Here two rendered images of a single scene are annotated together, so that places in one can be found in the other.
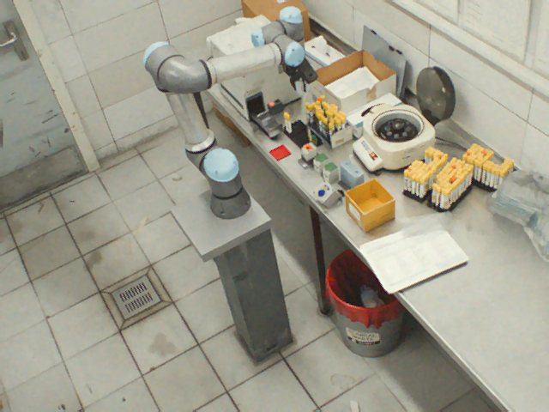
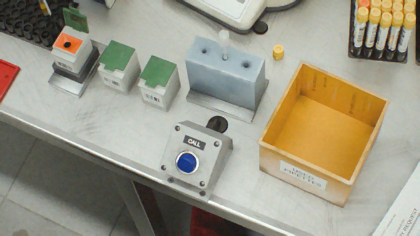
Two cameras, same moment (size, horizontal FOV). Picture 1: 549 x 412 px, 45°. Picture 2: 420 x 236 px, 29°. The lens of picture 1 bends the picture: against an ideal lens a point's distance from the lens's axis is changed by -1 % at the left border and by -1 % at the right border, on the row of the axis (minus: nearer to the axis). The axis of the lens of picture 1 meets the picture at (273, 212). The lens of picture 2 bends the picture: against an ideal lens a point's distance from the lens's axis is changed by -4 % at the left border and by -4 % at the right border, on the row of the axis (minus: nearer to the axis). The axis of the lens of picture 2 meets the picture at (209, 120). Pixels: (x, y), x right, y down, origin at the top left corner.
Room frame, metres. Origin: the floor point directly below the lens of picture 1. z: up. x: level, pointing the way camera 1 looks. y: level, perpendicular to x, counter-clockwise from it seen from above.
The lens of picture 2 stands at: (1.36, 0.02, 1.95)
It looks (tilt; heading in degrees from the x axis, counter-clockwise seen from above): 65 degrees down; 324
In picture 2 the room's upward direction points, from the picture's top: 8 degrees counter-clockwise
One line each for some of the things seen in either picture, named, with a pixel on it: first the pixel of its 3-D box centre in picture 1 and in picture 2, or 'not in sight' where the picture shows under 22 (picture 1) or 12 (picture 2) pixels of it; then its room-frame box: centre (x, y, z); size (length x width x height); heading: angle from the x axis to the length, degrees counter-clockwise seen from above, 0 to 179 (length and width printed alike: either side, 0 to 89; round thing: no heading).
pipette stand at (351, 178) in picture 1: (352, 177); (226, 75); (1.77, -0.31, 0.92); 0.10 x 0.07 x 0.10; 24
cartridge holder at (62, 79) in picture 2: (310, 158); (76, 62); (1.96, -0.18, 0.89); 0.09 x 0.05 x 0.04; 111
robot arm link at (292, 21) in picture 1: (291, 24); not in sight; (2.07, -0.18, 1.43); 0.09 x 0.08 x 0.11; 115
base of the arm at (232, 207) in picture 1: (228, 195); not in sight; (1.76, 0.15, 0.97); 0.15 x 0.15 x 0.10
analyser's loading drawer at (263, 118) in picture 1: (263, 118); not in sight; (2.23, -0.03, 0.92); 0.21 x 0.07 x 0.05; 23
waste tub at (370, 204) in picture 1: (370, 205); (323, 136); (1.61, -0.35, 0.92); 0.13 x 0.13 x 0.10; 19
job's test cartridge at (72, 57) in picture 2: (309, 153); (73, 52); (1.96, -0.18, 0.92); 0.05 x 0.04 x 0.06; 111
